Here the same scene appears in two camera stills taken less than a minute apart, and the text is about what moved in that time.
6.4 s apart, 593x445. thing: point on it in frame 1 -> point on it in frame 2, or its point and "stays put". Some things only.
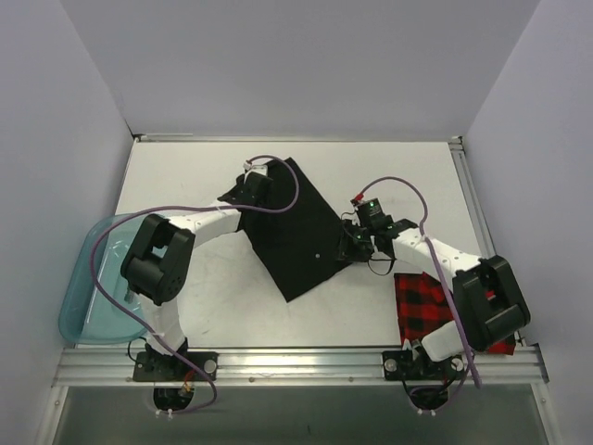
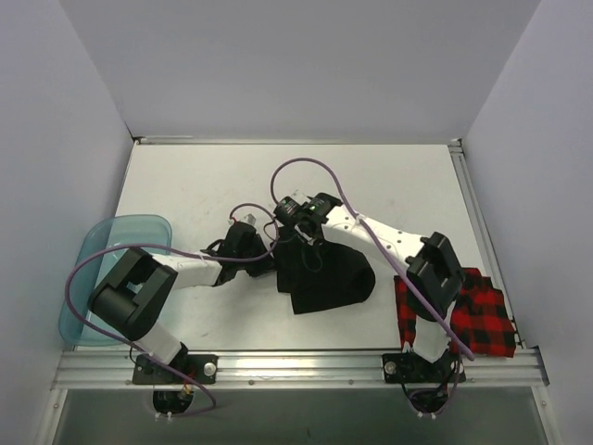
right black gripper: [351, 246] -> [291, 236]
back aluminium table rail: [297, 138] stays put
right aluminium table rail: [476, 213] stays put
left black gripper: [256, 186] -> [261, 261]
